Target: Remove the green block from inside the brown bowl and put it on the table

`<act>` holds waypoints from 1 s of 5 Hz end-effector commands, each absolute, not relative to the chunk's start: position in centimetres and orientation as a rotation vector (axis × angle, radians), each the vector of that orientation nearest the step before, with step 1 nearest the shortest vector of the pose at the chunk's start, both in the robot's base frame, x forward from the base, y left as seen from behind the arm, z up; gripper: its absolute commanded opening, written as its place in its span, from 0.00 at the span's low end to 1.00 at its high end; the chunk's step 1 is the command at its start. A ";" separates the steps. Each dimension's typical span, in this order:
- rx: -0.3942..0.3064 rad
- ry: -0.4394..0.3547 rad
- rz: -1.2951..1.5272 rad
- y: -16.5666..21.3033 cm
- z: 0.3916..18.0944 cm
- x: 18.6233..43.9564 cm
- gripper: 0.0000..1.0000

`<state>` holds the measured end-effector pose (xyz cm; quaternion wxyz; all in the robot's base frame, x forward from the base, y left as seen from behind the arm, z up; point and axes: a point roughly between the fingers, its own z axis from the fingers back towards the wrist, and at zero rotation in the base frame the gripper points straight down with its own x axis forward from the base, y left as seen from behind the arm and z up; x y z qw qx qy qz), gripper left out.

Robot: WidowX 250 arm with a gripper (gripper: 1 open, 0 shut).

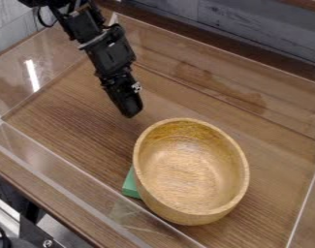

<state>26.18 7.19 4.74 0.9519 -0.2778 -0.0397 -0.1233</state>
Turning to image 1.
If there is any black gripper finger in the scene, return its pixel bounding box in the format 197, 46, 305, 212
105, 89, 135, 118
132, 90, 143, 115

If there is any clear acrylic tray wall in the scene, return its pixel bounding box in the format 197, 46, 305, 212
0, 13, 315, 248

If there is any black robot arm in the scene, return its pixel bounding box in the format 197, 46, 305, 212
18, 0, 143, 118

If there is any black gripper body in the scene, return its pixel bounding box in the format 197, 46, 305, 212
78, 23, 141, 93

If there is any green block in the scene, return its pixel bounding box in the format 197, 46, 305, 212
122, 169, 140, 199

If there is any brown wooden oval bowl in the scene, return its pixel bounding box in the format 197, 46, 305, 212
133, 118, 251, 226

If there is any black metal bracket with bolt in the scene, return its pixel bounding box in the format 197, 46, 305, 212
19, 217, 65, 248

